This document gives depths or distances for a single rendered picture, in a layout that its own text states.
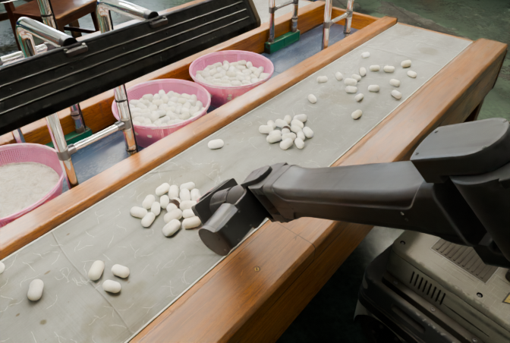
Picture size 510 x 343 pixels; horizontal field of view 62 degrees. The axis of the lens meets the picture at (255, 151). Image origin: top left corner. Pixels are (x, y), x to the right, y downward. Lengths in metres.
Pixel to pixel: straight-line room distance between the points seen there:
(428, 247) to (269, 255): 0.59
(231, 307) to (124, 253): 0.24
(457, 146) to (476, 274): 0.93
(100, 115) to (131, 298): 0.65
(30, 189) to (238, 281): 0.53
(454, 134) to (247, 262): 0.50
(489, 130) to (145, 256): 0.64
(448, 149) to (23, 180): 0.93
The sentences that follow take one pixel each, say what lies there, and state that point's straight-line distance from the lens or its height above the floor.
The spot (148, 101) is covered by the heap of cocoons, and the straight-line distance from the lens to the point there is 1.27.
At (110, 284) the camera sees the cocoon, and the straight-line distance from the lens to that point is 0.77.
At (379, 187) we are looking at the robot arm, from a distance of 0.40.
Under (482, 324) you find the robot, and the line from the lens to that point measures 1.22.
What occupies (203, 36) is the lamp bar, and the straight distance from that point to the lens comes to 0.79.
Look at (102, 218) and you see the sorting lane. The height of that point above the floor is 0.74.
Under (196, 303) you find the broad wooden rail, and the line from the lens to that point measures 0.71.
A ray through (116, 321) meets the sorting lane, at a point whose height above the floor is 0.74.
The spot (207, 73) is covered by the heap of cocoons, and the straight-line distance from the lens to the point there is 1.39.
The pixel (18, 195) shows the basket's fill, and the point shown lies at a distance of 1.05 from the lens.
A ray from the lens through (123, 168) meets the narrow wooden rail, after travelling 0.98.
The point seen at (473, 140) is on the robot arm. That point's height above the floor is 1.19.
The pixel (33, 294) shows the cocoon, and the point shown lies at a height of 0.76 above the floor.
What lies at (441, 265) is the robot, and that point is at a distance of 1.22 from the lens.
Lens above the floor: 1.35
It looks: 36 degrees down
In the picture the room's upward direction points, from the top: straight up
